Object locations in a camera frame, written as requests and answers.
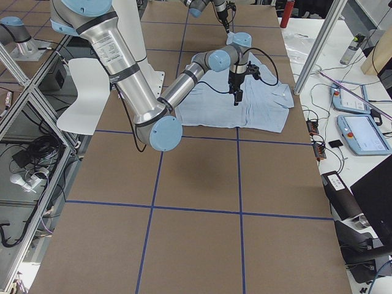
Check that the red circuit board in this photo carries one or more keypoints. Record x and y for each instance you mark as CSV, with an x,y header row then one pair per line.
x,y
312,127
319,150

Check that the black monitor stand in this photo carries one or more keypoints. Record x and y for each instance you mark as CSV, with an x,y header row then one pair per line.
x,y
363,255

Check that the teach pendant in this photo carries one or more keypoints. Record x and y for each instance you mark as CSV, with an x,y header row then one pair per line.
x,y
344,101
362,135

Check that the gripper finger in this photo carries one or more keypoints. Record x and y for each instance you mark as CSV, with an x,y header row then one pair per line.
x,y
238,96

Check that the red circuit board lower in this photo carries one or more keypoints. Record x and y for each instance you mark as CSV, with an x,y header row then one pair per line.
x,y
319,150

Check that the red bottle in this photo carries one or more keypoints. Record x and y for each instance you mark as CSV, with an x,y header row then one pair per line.
x,y
287,13

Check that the clear water bottle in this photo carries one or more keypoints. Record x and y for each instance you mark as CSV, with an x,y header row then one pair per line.
x,y
352,48

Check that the aluminium frame post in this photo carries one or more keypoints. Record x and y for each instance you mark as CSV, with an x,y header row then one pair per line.
x,y
320,41

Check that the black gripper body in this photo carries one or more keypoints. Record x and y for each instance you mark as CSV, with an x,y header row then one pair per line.
x,y
236,79
222,16

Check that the small black device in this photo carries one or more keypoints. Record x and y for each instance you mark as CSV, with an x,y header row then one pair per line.
x,y
335,144

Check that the white camera pole base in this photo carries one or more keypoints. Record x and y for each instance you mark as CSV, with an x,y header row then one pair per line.
x,y
129,66

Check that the light blue button-up shirt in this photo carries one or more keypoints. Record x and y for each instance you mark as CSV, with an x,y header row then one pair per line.
x,y
264,103

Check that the black labelled box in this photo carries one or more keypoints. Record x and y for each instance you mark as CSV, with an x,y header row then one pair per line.
x,y
340,196

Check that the white plastic chair seat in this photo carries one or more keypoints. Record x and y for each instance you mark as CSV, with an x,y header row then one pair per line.
x,y
93,90

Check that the white power strip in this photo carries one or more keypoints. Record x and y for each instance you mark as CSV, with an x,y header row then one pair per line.
x,y
31,183

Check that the lower teach pendant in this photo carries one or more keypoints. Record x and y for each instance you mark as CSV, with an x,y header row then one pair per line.
x,y
362,135

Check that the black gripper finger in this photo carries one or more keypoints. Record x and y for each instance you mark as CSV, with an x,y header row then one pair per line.
x,y
227,28

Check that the wooden board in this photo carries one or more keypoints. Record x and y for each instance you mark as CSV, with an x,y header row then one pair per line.
x,y
379,56

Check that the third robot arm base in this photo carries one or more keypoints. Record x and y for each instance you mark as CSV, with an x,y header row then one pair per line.
x,y
14,31

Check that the upper teach pendant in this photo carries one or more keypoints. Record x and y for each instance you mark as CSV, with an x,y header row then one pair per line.
x,y
344,101

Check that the aluminium frame rail left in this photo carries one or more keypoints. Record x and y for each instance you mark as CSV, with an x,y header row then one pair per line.
x,y
33,95

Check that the red circuit board upper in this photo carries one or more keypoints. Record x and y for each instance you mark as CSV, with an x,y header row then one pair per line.
x,y
312,127

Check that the black monitor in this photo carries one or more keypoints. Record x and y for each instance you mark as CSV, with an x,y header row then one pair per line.
x,y
372,193

